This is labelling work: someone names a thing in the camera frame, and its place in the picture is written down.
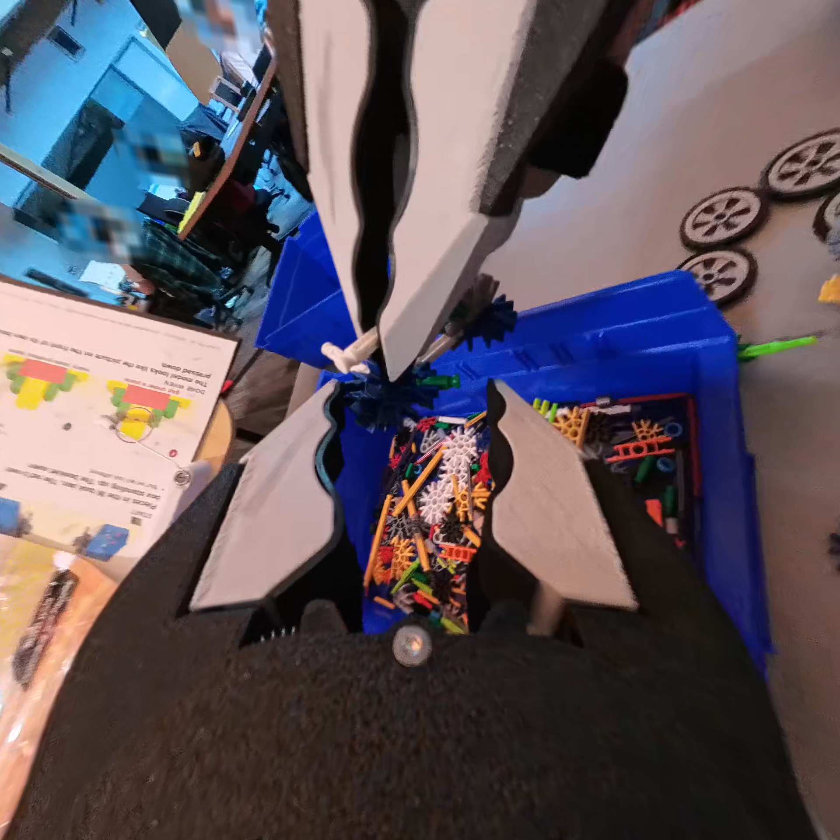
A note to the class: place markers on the blue plastic bin with label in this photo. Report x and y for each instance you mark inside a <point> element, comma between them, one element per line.
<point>709,433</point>

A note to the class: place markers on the toy kit plastic bag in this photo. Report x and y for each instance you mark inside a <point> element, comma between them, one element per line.
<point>53,643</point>

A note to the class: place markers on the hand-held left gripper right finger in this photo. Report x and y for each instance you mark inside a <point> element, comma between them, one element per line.
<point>558,525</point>

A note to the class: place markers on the round wooden board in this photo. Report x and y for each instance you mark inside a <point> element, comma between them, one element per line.
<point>210,446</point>

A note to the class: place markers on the instruction booklet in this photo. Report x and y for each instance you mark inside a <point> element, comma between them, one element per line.
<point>92,420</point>

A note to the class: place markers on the pile of construction toy pieces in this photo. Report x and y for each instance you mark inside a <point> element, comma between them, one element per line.
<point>446,512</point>

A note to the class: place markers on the empty blue plastic bin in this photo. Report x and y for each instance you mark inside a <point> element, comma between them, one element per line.
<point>302,295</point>

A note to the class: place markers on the blue snowflake toy assembly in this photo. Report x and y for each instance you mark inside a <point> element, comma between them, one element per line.
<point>387,391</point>

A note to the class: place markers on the small yellow toy piece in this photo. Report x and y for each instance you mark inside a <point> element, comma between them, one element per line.
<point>830,289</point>

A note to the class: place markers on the green toy rod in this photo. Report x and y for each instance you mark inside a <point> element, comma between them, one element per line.
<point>775,347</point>

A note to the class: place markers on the cluttered office desk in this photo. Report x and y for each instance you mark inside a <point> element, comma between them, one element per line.
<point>230,151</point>

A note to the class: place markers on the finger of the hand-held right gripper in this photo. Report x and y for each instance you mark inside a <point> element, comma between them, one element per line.
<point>453,171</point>
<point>335,131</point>

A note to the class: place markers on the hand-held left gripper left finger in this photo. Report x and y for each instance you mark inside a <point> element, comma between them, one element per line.
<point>269,525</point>

